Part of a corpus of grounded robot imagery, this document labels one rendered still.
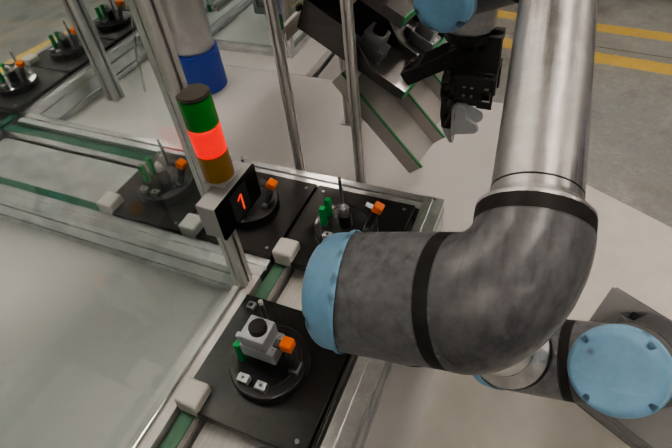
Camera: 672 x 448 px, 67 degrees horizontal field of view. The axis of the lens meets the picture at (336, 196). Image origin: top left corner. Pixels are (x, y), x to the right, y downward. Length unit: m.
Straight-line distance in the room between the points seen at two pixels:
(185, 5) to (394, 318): 1.47
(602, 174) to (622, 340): 2.15
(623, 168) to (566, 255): 2.56
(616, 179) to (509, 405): 1.99
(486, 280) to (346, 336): 0.14
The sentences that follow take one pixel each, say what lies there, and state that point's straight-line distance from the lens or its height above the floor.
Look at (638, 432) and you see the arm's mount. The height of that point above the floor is 0.91.
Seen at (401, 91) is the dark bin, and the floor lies 1.21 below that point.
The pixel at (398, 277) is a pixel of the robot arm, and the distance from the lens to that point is 0.41.
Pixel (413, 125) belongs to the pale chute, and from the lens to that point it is 1.28.
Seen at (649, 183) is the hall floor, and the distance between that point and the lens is 2.91.
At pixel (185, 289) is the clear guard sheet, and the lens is 0.91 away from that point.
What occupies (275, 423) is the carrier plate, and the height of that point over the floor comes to 0.97.
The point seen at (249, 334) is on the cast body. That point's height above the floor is 1.09.
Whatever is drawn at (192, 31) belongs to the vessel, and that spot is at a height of 1.09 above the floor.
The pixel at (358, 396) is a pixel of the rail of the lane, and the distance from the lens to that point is 0.91.
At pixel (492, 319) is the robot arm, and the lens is 0.39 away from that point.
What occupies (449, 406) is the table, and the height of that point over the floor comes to 0.86.
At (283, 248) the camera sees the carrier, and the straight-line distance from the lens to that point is 1.07.
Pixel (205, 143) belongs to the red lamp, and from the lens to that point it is 0.79.
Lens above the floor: 1.78
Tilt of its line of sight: 43 degrees down
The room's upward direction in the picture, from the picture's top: 7 degrees counter-clockwise
